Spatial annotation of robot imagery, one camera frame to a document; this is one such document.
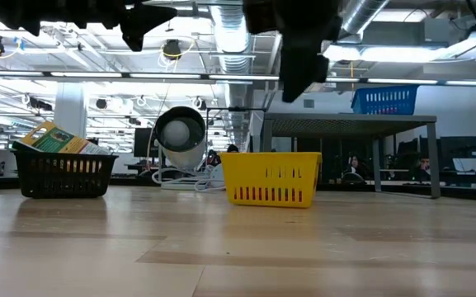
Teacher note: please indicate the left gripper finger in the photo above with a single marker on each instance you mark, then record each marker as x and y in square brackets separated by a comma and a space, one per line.
[133, 41]
[151, 16]

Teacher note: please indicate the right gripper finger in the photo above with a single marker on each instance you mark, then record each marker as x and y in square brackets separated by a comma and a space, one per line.
[299, 78]

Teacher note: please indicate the blue plastic basket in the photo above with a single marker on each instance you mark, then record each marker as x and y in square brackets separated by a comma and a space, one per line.
[386, 101]

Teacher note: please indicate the yellow plastic basket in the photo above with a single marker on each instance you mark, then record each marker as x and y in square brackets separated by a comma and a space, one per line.
[270, 165]

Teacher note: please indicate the black plastic basket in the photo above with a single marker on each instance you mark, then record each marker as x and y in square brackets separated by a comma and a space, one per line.
[64, 191]

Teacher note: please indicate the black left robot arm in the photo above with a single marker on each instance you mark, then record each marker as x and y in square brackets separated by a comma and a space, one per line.
[6, 12]

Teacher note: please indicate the long ceiling strip light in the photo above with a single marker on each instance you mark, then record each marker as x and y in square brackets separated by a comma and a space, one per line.
[159, 76]

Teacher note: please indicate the grey perforated metal shelf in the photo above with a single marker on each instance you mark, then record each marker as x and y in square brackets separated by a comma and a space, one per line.
[345, 119]

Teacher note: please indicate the white building column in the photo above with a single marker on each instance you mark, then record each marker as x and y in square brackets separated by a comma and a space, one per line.
[70, 107]

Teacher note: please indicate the dark computer monitor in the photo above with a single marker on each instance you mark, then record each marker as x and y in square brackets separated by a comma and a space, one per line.
[462, 147]
[142, 142]

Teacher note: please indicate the bright ceiling light panel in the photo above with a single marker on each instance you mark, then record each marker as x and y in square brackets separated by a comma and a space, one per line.
[398, 54]

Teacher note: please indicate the white cylinder spot lamp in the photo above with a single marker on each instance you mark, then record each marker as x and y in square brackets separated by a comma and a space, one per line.
[182, 136]

